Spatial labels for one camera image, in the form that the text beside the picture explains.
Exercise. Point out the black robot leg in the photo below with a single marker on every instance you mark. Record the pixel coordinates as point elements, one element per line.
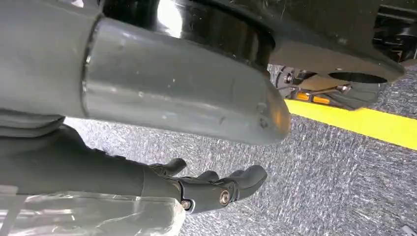
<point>247,29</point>

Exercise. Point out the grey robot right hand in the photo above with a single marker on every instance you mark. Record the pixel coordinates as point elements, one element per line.
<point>169,84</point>

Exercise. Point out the ribbed grey right arm sleeve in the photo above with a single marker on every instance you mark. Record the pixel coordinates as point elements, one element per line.
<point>29,123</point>

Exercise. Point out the black furniture frame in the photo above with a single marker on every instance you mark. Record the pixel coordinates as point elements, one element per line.
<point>396,29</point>

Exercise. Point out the yellow floor tape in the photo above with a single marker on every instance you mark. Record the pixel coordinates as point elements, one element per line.
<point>365,123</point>

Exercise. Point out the clear plastic wrap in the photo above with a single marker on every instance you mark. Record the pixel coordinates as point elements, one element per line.
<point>91,215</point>

